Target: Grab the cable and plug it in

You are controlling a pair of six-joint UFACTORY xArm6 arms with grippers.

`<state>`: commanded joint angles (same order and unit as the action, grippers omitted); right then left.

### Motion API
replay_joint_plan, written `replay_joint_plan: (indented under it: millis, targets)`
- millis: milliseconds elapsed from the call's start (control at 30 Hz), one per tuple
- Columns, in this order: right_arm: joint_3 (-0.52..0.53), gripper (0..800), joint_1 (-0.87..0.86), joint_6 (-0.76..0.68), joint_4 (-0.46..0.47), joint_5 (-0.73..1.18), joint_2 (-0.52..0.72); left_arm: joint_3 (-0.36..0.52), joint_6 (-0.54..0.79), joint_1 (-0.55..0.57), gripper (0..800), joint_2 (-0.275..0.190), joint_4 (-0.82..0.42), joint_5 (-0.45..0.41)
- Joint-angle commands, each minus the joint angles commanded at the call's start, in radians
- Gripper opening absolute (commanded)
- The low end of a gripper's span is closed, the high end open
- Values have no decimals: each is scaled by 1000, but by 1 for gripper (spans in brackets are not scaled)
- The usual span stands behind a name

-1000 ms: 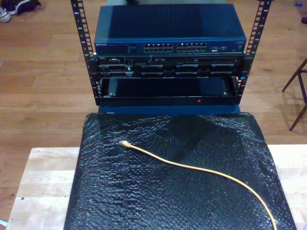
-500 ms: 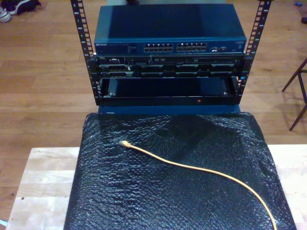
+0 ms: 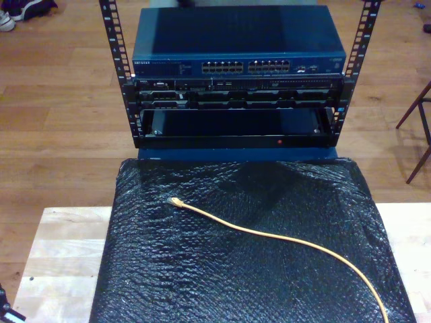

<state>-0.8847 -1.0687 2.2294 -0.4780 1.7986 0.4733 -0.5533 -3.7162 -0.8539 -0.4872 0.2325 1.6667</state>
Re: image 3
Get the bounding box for blue network switch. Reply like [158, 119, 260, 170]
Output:
[131, 5, 347, 79]

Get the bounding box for white sneaker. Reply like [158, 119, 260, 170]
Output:
[0, 9, 17, 33]

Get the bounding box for blue base board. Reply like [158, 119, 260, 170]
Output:
[137, 147, 339, 162]

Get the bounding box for black rack server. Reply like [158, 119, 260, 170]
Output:
[134, 77, 344, 110]

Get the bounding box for black rack frame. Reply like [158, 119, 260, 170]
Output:
[98, 0, 384, 149]

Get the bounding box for yellow network cable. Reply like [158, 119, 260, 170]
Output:
[167, 197, 390, 323]

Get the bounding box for black bubble wrap mat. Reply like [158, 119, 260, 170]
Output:
[89, 157, 417, 323]

